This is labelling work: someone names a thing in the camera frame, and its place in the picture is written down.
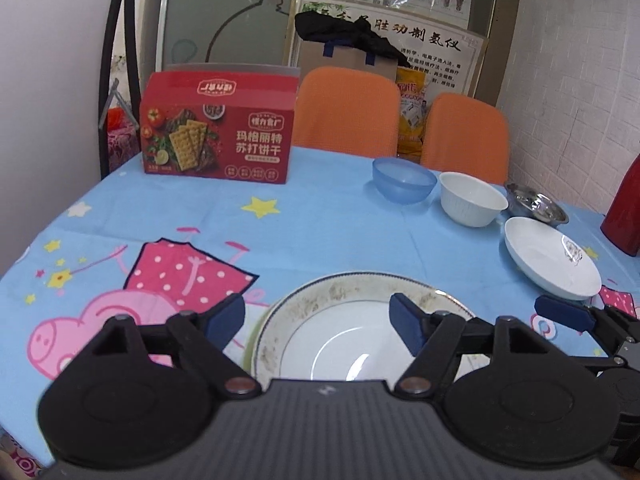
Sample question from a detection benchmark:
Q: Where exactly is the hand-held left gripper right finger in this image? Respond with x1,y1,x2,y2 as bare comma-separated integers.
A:
389,293,557,402

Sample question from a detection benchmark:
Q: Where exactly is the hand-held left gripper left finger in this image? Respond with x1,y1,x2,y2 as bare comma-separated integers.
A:
98,293,264,401

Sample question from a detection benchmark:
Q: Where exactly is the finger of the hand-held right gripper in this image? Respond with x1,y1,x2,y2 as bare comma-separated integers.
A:
534,295,640,362

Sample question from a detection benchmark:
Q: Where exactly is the large gold-rimmed white plate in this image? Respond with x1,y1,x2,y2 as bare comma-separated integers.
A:
251,271,476,383

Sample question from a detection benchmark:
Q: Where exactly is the plain white shallow plate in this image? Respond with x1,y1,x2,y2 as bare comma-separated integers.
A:
503,216,602,301

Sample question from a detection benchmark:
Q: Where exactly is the blue cartoon tablecloth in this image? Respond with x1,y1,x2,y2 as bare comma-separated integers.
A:
0,144,640,480

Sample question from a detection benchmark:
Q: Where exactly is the stainless steel bowl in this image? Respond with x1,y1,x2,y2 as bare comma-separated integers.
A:
505,182,570,226

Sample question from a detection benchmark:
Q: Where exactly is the red thermos flask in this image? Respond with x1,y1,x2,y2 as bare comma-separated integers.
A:
600,154,640,257

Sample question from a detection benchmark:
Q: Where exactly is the white ribbed bowl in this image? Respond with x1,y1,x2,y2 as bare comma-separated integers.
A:
439,171,509,227

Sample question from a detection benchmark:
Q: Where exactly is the blue plastic bowl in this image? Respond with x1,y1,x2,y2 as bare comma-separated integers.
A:
371,157,437,205

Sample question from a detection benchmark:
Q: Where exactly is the red cracker box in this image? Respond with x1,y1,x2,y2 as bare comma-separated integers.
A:
138,64,301,185

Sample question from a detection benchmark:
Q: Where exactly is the orange chair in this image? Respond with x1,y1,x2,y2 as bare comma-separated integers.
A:
291,66,401,157
420,92,510,186

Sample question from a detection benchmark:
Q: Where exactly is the red floral bag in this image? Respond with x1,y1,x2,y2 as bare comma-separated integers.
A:
102,106,144,177

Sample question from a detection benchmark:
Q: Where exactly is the yellow snack bag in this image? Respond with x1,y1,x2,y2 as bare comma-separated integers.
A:
396,67,432,162

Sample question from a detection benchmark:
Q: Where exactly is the pink floral cloth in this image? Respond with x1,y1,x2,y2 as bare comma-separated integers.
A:
0,432,48,480

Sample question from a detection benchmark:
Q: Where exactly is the brown cardboard box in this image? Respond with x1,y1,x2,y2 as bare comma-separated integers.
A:
294,35,401,82

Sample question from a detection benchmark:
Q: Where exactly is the black cloth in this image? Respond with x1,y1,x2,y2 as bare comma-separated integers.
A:
294,11,410,67

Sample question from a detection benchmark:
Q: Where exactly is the frosted glass door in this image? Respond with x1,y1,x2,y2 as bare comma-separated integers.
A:
159,0,303,74

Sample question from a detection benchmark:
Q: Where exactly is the calligraphy wall poster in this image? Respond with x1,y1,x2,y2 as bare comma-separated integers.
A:
289,0,489,98

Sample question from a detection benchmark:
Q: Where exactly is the black metal frame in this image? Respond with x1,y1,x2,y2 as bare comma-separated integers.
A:
98,0,144,182

